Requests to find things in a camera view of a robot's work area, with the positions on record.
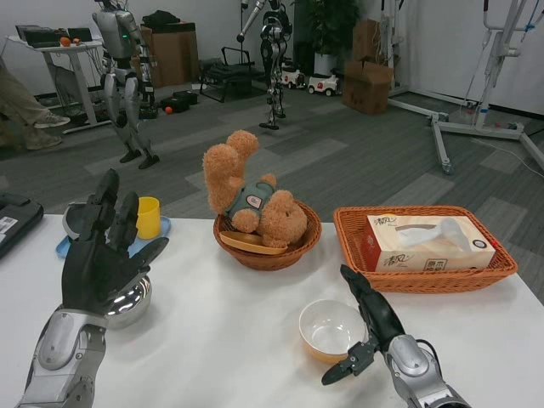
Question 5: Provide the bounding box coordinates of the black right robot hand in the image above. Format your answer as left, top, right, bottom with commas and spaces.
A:
321, 263, 405, 386

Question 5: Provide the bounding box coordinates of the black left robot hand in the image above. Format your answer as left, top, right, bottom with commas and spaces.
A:
61, 168, 170, 318

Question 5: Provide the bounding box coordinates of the white and orange plastic bowl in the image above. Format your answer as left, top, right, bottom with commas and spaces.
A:
298, 299, 367, 365

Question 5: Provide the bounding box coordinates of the shiny steel bowl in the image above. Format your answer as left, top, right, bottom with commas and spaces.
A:
104, 275, 153, 331

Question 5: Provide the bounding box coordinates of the grey small bowl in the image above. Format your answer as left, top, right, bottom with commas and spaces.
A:
62, 202, 97, 241

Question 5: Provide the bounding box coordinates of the tissue box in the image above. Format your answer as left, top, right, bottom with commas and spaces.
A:
365, 214, 497, 273

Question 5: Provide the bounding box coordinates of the yellow plastic cup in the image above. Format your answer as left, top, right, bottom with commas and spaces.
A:
136, 196, 162, 239

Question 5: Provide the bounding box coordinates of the light blue plastic tray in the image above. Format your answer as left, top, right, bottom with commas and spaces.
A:
55, 215, 173, 259

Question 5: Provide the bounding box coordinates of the black equipment case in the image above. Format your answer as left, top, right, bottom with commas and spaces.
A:
0, 191, 45, 260

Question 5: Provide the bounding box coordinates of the round wicker basket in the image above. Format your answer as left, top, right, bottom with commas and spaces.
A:
213, 199, 323, 271

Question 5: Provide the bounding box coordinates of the rectangular wicker basket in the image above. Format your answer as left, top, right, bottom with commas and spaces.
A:
333, 206, 519, 294

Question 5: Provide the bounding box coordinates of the orange wooden plate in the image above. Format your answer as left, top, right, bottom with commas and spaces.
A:
219, 230, 290, 256

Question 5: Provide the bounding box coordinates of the brown teddy bear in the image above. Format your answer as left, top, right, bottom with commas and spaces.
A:
202, 130, 309, 248

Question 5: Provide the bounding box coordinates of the seated person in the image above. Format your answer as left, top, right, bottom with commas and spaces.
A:
0, 54, 71, 150

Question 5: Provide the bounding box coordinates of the black floor case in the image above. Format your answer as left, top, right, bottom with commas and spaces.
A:
159, 91, 199, 114

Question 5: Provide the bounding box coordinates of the white standing desk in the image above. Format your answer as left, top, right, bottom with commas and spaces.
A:
6, 36, 114, 135

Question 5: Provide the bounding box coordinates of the open cardboard box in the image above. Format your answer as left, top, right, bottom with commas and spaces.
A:
342, 60, 394, 116

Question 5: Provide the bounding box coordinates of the large brown cardboard box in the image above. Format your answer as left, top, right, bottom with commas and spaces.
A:
139, 23, 201, 89

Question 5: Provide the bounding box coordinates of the black folding bench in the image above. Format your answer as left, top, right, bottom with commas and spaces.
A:
199, 47, 269, 103

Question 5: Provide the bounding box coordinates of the silver humanoid robot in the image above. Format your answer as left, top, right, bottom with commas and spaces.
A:
92, 0, 161, 170

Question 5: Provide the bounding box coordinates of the black desk equipment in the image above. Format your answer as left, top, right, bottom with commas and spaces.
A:
15, 25, 93, 48

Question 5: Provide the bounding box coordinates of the white toy car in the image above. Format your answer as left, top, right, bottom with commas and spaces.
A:
306, 74, 341, 97
280, 65, 306, 89

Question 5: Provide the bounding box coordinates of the white gantry stand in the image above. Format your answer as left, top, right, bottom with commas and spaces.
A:
387, 0, 544, 175

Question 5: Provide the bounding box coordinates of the black cloth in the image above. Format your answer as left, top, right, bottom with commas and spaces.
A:
142, 10, 182, 27

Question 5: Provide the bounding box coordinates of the slim white stand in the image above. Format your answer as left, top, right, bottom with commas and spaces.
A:
377, 0, 405, 90

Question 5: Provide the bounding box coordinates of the tall cardboard box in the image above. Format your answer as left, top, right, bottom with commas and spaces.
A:
352, 19, 382, 65

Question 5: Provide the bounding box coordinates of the black humanoid robot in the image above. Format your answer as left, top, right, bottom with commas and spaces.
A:
236, 0, 292, 131

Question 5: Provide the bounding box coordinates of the green potted plant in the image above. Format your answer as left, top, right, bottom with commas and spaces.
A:
292, 0, 360, 77

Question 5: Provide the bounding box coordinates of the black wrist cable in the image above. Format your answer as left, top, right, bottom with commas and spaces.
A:
414, 338, 439, 362

